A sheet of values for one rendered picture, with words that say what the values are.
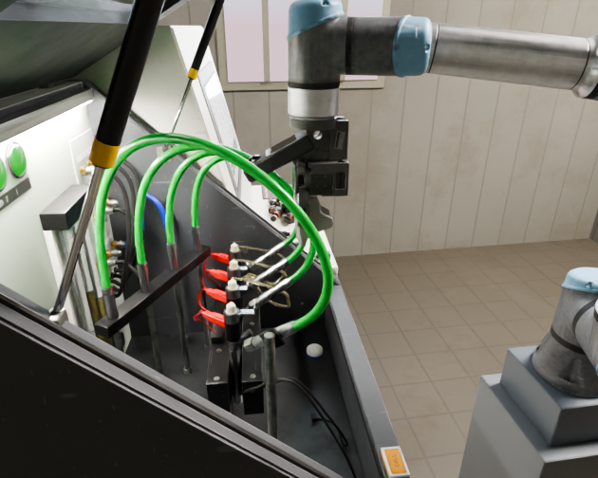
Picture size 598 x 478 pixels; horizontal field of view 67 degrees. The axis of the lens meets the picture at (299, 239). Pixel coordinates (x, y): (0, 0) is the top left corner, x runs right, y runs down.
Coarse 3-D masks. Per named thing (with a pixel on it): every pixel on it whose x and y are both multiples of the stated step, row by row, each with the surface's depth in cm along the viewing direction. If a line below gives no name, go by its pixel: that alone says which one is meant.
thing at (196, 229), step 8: (208, 160) 92; (216, 160) 91; (224, 160) 92; (208, 168) 92; (200, 176) 92; (200, 184) 93; (192, 200) 95; (192, 208) 95; (192, 216) 96; (192, 224) 97; (192, 232) 98; (200, 240) 99; (288, 240) 101; (200, 248) 99; (272, 248) 101; (280, 248) 101; (264, 256) 102; (272, 256) 102; (248, 264) 103
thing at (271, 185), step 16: (128, 144) 61; (144, 144) 60; (192, 144) 58; (208, 144) 58; (240, 160) 57; (112, 176) 65; (256, 176) 57; (272, 192) 57; (96, 208) 68; (288, 208) 58; (96, 224) 69; (304, 224) 58; (96, 240) 70; (320, 240) 58; (320, 256) 59; (112, 288) 75; (320, 304) 62; (304, 320) 64
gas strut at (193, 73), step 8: (216, 0) 87; (224, 0) 87; (216, 8) 87; (216, 16) 88; (208, 24) 88; (208, 32) 89; (200, 40) 89; (208, 40) 89; (200, 48) 90; (200, 56) 90; (192, 64) 91; (200, 64) 91; (192, 72) 91; (192, 80) 92; (184, 96) 93; (176, 120) 95; (168, 144) 96; (160, 152) 97; (168, 160) 98
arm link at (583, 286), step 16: (576, 272) 86; (592, 272) 86; (576, 288) 83; (592, 288) 81; (560, 304) 88; (576, 304) 83; (592, 304) 80; (560, 320) 88; (576, 320) 81; (560, 336) 88
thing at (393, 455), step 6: (384, 450) 69; (390, 450) 69; (396, 450) 69; (390, 456) 68; (396, 456) 68; (390, 462) 67; (396, 462) 67; (402, 462) 67; (390, 468) 66; (396, 468) 66; (402, 468) 66
